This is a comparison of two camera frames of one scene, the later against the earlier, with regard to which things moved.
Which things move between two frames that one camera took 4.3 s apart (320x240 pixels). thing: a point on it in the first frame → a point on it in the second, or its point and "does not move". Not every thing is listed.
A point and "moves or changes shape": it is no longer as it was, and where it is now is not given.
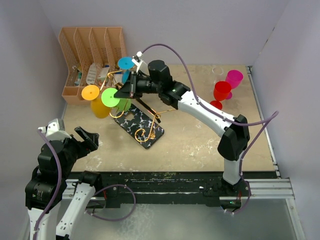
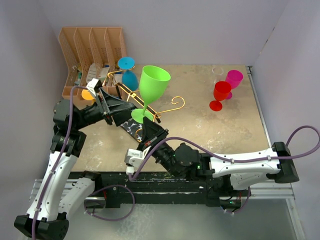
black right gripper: x=129 y=89 → x=152 y=130
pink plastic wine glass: x=234 y=77 does not move
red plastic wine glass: x=222 y=89 does not move
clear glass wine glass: x=218 y=72 does not move
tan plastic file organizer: x=92 y=55 does not move
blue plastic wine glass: x=125 y=63 does not move
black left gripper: x=89 y=143 → x=109 y=104
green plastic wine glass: x=108 y=99 moves or changes shape
